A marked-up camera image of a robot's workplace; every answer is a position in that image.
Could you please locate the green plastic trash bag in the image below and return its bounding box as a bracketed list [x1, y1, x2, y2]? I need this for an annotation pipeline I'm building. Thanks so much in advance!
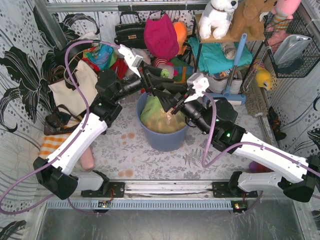
[139, 68, 188, 133]

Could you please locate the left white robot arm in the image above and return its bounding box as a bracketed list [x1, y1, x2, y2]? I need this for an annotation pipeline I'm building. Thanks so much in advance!
[33, 65, 174, 200]

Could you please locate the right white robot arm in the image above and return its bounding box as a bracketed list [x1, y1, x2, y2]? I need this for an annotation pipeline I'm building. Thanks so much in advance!
[151, 84, 320, 203]

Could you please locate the magenta cloth bag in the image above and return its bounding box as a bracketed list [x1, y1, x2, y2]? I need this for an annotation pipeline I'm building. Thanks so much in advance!
[143, 13, 179, 61]

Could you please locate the blue grey trash bin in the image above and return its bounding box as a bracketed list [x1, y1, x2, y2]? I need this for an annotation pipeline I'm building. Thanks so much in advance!
[136, 92, 189, 152]

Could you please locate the cream canvas tote bag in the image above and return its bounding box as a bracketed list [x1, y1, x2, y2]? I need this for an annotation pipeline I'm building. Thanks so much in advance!
[49, 60, 98, 116]

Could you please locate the dark brown leather bag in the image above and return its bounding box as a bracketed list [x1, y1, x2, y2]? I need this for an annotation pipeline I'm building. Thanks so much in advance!
[43, 104, 82, 136]

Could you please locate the pink white plush pig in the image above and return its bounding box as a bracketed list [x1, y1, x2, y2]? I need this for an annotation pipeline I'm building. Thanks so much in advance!
[153, 58, 178, 79]

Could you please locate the white plush lamb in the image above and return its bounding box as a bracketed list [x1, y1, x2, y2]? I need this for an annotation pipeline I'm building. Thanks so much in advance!
[131, 48, 151, 65]

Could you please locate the rainbow striped cloth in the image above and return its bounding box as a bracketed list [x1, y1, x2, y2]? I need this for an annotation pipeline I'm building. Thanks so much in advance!
[171, 57, 194, 83]

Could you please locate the red garment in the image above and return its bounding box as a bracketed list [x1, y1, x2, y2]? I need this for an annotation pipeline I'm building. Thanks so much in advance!
[87, 58, 129, 79]

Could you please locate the black leather handbag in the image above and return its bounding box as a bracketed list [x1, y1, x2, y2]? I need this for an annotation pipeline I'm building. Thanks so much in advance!
[114, 11, 147, 49]

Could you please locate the colourful patterned cloth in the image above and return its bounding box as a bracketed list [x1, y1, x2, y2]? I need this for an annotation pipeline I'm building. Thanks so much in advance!
[82, 43, 117, 72]

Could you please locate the teal folded cloth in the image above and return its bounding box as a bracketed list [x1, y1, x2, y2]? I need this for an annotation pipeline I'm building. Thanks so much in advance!
[188, 37, 253, 75]

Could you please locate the white plush dog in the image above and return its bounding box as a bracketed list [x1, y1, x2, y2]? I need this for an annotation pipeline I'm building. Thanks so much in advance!
[199, 0, 239, 40]

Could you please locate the black round hat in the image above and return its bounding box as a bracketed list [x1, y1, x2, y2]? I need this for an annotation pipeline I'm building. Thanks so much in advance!
[53, 39, 93, 66]

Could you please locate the yellow plush duck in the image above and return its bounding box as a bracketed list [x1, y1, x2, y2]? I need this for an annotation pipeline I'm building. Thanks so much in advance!
[253, 62, 272, 91]

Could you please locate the black orange small toy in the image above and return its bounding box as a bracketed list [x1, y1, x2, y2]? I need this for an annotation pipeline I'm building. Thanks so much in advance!
[267, 106, 287, 141]

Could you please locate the pink plush cylinder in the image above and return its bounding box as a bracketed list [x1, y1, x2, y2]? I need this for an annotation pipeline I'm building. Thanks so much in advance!
[79, 147, 95, 171]

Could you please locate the brown teddy bear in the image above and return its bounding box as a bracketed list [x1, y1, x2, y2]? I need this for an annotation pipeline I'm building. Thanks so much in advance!
[230, 0, 278, 39]

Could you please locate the orange white checked towel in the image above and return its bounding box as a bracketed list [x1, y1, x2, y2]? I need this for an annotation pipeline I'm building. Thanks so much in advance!
[38, 133, 71, 159]

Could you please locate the silver foil pouch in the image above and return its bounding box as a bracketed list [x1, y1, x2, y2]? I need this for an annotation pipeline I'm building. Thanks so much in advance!
[273, 34, 313, 65]

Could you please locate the pink plush toy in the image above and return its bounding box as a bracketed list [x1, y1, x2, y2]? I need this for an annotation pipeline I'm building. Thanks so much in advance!
[268, 0, 301, 30]

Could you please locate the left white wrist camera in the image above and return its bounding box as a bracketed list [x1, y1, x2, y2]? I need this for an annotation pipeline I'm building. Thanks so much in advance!
[118, 44, 143, 77]

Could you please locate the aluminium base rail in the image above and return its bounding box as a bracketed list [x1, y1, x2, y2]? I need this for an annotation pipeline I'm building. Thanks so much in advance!
[45, 180, 261, 213]

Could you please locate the black wire basket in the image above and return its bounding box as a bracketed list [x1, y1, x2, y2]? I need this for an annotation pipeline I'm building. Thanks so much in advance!
[264, 12, 320, 79]

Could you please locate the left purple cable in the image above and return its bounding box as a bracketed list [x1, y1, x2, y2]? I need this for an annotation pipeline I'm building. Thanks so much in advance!
[0, 39, 122, 216]

